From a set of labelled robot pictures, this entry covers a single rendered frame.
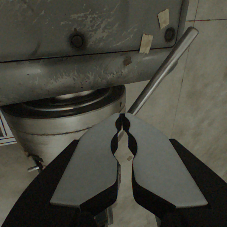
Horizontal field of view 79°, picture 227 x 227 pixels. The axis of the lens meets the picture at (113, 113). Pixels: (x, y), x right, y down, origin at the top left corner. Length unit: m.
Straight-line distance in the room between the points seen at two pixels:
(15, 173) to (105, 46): 2.03
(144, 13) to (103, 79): 0.11
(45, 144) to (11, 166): 1.77
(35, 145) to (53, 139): 0.05
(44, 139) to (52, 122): 0.05
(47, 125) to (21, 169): 1.84
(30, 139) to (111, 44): 0.23
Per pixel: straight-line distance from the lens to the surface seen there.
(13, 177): 2.20
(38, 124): 0.28
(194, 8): 2.22
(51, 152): 0.32
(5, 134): 1.51
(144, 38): 0.25
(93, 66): 0.22
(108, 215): 1.54
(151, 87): 0.17
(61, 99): 0.30
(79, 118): 0.26
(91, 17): 0.22
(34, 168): 1.09
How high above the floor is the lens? 1.46
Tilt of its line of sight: 54 degrees down
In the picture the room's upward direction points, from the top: 139 degrees clockwise
